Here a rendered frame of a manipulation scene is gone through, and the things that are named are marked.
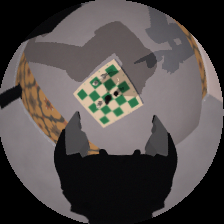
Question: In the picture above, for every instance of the green and cream chessboard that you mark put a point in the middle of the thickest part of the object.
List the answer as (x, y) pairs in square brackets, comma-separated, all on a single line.
[(115, 80)]

